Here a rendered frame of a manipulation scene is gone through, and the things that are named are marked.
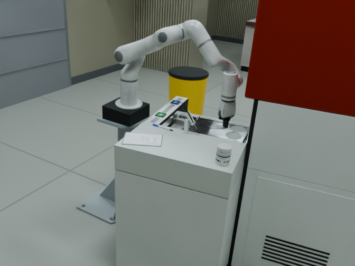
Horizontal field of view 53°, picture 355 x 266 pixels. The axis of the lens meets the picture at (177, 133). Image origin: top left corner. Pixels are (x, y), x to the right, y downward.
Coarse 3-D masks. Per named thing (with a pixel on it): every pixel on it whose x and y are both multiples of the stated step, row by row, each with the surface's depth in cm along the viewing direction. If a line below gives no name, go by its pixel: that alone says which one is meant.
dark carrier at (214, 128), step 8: (200, 120) 238; (208, 120) 239; (192, 128) 225; (200, 128) 226; (208, 128) 227; (216, 128) 227; (224, 128) 228; (248, 128) 230; (216, 136) 217; (224, 136) 217
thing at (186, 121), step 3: (189, 111) 198; (186, 114) 196; (189, 117) 196; (192, 117) 199; (186, 120) 198; (189, 120) 198; (186, 123) 199; (192, 123) 197; (186, 126) 199; (186, 129) 200; (186, 132) 201
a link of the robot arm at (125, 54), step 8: (160, 32) 201; (168, 32) 200; (176, 32) 204; (144, 40) 218; (152, 40) 213; (160, 40) 202; (168, 40) 201; (176, 40) 206; (120, 48) 225; (128, 48) 223; (136, 48) 222; (144, 48) 219; (152, 48) 216; (160, 48) 212; (120, 56) 225; (128, 56) 224; (136, 56) 224
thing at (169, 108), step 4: (176, 96) 261; (172, 100) 252; (176, 100) 254; (180, 100) 254; (184, 100) 253; (168, 104) 244; (172, 104) 245; (176, 104) 245; (180, 104) 245; (164, 108) 237; (168, 108) 239; (172, 108) 238; (176, 108) 239; (156, 112) 229; (164, 112) 231; (168, 112) 231; (152, 116) 223; (156, 116) 224; (164, 116) 225; (148, 120) 217; (152, 120) 218; (156, 120) 219; (160, 120) 218; (156, 124) 213
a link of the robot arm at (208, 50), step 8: (208, 40) 195; (200, 48) 196; (208, 48) 194; (216, 48) 196; (208, 56) 195; (216, 56) 194; (208, 64) 199; (216, 64) 196; (224, 64) 199; (232, 64) 201; (240, 80) 201
